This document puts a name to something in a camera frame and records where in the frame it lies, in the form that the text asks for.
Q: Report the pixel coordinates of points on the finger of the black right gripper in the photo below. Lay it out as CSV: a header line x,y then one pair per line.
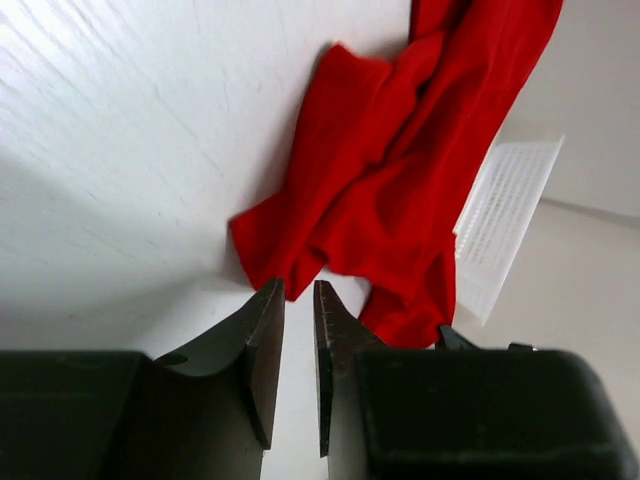
x,y
450,340

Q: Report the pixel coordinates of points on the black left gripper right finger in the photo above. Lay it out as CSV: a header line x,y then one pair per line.
x,y
513,413

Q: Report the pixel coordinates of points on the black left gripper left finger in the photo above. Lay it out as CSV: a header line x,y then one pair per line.
x,y
202,411

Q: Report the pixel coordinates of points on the red t-shirt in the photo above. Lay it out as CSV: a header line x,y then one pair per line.
x,y
383,159

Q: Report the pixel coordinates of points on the white plastic laundry basket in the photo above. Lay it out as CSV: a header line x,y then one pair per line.
x,y
495,219

